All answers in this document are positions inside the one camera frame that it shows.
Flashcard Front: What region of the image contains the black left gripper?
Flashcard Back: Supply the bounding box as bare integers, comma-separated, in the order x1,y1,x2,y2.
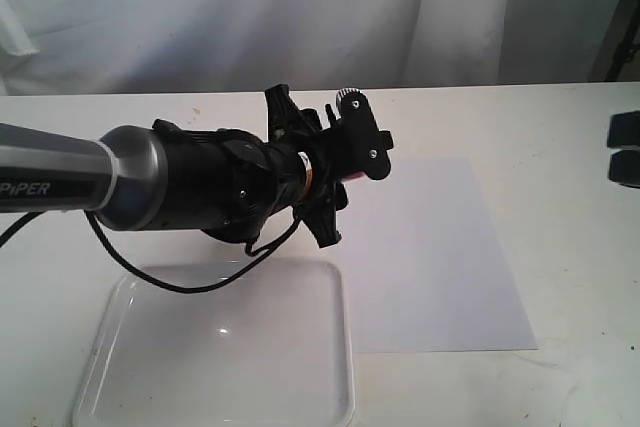
264,84,348,248

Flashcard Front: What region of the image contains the white paper sheet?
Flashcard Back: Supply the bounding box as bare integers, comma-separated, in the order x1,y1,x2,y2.
330,158,538,353

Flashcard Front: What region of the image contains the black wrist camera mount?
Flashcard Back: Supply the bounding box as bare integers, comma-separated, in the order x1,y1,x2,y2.
323,88,394,181

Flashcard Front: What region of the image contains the white dotted spray paint can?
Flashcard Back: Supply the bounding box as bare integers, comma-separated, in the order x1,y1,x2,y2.
343,172,366,182

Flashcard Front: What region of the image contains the white plastic tray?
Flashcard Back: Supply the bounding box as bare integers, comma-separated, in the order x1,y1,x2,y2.
72,259,355,426

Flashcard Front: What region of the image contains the left robot arm silver black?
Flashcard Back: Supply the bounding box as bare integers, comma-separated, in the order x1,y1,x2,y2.
1,84,347,247

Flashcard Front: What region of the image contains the white backdrop curtain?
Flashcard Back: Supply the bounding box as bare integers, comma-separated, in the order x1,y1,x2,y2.
1,0,618,95

